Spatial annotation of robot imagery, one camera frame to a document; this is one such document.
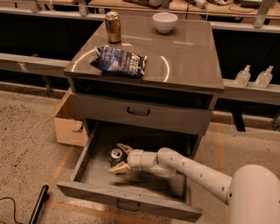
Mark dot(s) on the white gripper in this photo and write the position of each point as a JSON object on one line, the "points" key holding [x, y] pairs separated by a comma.
{"points": [[135, 159]]}

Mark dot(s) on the green soda can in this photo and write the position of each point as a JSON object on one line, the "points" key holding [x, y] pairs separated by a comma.
{"points": [[116, 156]]}

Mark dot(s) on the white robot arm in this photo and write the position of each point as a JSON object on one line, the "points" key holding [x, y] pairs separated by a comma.
{"points": [[252, 193]]}

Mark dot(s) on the open grey middle drawer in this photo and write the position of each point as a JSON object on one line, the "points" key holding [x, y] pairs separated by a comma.
{"points": [[135, 191]]}

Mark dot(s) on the grey drawer cabinet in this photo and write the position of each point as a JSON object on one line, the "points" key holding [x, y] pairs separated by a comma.
{"points": [[182, 67]]}

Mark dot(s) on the closed grey top drawer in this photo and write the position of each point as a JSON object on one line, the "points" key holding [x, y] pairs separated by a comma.
{"points": [[142, 114]]}

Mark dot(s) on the gold soda can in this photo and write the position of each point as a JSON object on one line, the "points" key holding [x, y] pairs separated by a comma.
{"points": [[113, 25]]}

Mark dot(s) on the cardboard box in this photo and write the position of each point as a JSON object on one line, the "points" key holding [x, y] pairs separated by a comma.
{"points": [[68, 128]]}

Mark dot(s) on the blue chip bag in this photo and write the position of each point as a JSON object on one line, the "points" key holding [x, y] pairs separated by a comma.
{"points": [[117, 61]]}

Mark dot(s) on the clear sanitizer bottle left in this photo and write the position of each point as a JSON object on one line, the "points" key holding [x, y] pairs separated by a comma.
{"points": [[242, 78]]}

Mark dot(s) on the clear sanitizer bottle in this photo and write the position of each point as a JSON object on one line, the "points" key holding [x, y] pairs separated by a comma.
{"points": [[264, 77], [242, 78]]}

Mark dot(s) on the white bowl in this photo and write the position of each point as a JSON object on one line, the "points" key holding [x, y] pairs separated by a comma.
{"points": [[164, 22]]}

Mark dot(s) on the clear sanitizer bottle right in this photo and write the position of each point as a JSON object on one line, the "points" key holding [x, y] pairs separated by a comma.
{"points": [[264, 77]]}

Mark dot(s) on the wooden back table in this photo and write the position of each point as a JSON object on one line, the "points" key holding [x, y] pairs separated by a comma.
{"points": [[230, 9]]}

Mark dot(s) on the black pole with cable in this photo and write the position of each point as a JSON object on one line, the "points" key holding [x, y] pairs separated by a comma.
{"points": [[42, 198]]}

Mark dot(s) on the grey metal rail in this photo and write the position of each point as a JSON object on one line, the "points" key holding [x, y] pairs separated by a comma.
{"points": [[32, 65]]}

